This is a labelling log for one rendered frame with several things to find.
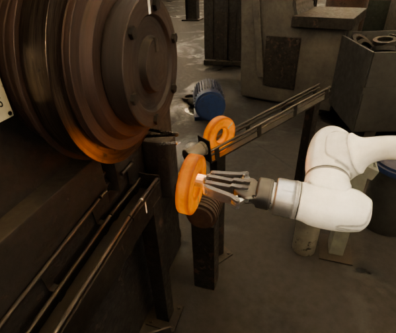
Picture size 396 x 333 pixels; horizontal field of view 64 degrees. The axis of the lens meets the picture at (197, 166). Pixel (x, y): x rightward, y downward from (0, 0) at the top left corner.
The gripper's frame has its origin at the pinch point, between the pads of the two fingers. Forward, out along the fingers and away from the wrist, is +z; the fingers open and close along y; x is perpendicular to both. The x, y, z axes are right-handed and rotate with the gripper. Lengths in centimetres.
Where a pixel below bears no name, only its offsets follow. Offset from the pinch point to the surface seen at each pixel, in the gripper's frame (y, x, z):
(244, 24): 281, -8, 39
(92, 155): -13.8, 11.3, 17.8
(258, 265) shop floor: 49, -83, -20
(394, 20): 439, -16, -128
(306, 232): 62, -66, -39
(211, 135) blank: 45.7, -11.5, 7.4
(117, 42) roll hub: -8.6, 33.7, 11.7
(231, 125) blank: 55, -11, 2
